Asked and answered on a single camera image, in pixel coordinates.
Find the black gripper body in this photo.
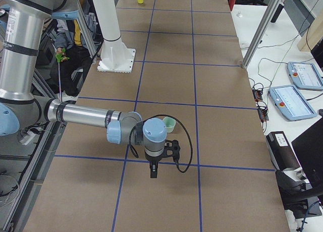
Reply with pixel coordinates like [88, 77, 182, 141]
[145, 154, 163, 168]

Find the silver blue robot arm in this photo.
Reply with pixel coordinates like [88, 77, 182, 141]
[1, 0, 168, 178]

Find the pale green plastic cup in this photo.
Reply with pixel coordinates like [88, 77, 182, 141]
[163, 117, 176, 133]

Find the brown paper table cover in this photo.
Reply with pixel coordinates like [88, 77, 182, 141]
[24, 0, 291, 232]

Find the black box with label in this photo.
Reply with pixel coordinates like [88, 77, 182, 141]
[266, 131, 300, 171]

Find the seated person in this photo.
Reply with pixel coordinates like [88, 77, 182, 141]
[51, 0, 101, 101]

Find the near blue teach pendant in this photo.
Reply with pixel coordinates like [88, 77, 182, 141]
[269, 85, 317, 121]

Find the blue teach pendant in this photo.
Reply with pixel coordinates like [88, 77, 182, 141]
[269, 85, 317, 121]
[287, 62, 322, 91]

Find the far blue teach pendant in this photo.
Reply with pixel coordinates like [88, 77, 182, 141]
[287, 62, 322, 91]

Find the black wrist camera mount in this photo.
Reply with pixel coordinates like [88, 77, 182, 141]
[161, 140, 181, 164]

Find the white pillar with base plate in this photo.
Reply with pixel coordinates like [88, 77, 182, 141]
[93, 0, 136, 73]

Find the aluminium frame post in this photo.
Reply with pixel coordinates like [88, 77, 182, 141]
[241, 0, 281, 69]

